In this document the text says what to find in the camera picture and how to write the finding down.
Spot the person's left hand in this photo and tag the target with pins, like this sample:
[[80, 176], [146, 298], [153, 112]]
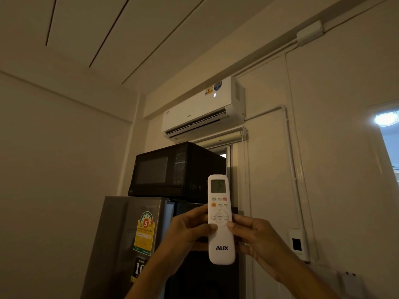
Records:
[[187, 233]]

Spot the person's right hand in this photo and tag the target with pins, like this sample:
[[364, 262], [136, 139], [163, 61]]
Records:
[[262, 246]]

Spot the white AUX remote control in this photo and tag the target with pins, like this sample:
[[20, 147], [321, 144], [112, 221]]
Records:
[[221, 256]]

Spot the white remote wall holder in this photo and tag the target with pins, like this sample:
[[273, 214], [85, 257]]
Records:
[[350, 284]]

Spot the white wall air conditioner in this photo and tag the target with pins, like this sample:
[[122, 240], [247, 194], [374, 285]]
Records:
[[196, 108]]

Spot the white circuit breaker box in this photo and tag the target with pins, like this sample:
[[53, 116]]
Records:
[[297, 255]]

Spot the yellow energy label sticker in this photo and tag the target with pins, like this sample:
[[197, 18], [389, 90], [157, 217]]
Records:
[[144, 233]]

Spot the black warranty sticker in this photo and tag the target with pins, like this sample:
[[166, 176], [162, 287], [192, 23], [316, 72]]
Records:
[[138, 269]]

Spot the black microwave oven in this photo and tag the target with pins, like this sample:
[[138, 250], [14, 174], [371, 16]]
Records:
[[156, 171]]

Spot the silver refrigerator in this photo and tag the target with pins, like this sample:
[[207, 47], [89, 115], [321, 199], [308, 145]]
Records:
[[109, 239]]

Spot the rolled window blind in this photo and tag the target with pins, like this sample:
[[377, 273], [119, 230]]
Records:
[[221, 139]]

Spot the louvre window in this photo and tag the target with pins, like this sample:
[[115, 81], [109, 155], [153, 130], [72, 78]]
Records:
[[396, 174]]

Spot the caged ceiling light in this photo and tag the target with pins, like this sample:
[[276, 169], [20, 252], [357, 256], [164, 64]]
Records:
[[386, 118]]

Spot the white junction box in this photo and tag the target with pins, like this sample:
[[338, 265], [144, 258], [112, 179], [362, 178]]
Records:
[[310, 32]]

